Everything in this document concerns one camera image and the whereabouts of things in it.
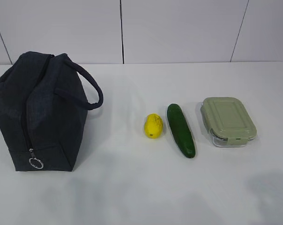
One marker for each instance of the yellow lemon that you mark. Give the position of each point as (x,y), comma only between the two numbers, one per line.
(153,126)

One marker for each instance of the green cucumber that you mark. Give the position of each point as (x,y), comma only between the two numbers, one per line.
(180,131)

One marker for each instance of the glass container green lid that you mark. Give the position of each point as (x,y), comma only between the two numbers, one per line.
(227,122)

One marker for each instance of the dark navy lunch bag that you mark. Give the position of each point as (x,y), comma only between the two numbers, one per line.
(44,102)

